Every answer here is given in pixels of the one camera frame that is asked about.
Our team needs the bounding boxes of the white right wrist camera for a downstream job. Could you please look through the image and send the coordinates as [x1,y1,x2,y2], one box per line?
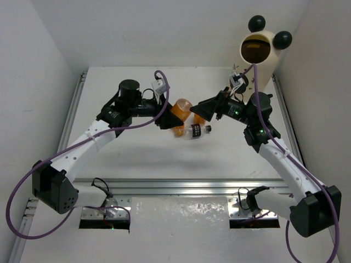
[229,72,247,94]

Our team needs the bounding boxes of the aluminium table rail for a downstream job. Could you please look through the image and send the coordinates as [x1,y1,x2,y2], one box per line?
[73,178,294,197]

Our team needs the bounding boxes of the left aluminium side rail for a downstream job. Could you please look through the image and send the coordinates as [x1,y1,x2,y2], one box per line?
[57,71,87,152]

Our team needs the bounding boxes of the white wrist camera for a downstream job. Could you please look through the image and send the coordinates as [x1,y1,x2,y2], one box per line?
[151,78,167,95]
[229,72,247,94]

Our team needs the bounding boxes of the orange fruit label bottle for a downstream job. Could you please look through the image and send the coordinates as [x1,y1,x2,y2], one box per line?
[172,126,184,137]

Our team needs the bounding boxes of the orange juice bottle plain label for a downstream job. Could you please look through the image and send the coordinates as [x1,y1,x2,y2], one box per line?
[171,99,193,122]

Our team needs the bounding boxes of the clear bottle black label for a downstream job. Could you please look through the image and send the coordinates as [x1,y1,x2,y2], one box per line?
[184,124,212,140]

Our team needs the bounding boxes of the right aluminium side rail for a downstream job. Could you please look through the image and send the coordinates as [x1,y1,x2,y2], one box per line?
[271,75,305,165]

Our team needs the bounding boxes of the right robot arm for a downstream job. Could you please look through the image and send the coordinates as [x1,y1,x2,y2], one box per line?
[190,91,342,237]

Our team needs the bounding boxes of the cream panda bin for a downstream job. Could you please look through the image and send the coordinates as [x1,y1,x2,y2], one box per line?
[233,15,293,90]

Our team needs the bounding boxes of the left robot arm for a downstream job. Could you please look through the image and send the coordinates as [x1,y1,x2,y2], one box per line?
[32,78,183,214]

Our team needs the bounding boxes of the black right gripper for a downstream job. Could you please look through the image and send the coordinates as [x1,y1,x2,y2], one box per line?
[190,86,253,126]

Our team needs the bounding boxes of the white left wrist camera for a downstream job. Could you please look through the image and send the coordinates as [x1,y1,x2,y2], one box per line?
[151,78,167,95]

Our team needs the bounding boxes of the white foam block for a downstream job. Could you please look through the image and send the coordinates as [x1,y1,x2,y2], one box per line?
[131,197,229,233]

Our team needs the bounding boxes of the orange bottle with gold cap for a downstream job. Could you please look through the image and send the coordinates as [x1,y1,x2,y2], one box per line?
[193,114,206,125]

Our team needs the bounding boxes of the aluminium side rail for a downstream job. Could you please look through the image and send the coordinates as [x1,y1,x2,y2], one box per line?
[271,75,305,165]
[57,71,87,152]

